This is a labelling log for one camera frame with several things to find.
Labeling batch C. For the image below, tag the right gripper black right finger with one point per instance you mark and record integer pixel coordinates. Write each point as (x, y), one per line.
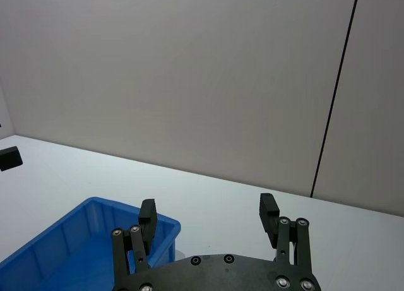
(268, 215)

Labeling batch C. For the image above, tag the black finger pad of the left gripper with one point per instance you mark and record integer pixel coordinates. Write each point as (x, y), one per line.
(9, 159)

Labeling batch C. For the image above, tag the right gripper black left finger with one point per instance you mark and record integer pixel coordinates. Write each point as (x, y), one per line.
(148, 221)

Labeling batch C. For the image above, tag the blue plastic bin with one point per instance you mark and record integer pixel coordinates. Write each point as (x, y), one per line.
(63, 256)

